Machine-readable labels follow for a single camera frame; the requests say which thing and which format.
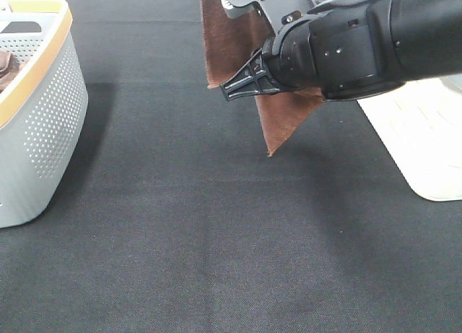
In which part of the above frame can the black fabric table mat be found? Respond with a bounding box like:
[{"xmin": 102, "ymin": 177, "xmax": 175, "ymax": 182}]
[{"xmin": 1, "ymin": 0, "xmax": 461, "ymax": 332}]

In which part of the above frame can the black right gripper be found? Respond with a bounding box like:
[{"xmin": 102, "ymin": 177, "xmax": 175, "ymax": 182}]
[{"xmin": 219, "ymin": 2, "xmax": 404, "ymax": 101}]

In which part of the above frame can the brown towel in basket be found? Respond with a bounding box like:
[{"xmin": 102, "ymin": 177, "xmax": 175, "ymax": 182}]
[{"xmin": 0, "ymin": 51, "xmax": 29, "ymax": 92}]

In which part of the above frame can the white plastic basket grey rim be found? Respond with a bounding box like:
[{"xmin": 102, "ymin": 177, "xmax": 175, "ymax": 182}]
[{"xmin": 359, "ymin": 75, "xmax": 461, "ymax": 202}]

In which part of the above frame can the grey perforated basket orange rim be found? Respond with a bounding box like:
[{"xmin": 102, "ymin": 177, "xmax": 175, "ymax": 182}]
[{"xmin": 1, "ymin": 0, "xmax": 88, "ymax": 228}]

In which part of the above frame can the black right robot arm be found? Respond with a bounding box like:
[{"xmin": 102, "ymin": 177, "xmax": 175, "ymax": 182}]
[{"xmin": 221, "ymin": 0, "xmax": 461, "ymax": 100}]

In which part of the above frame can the brown microfiber towel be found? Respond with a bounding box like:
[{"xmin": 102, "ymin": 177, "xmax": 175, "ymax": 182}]
[{"xmin": 201, "ymin": 0, "xmax": 324, "ymax": 156}]

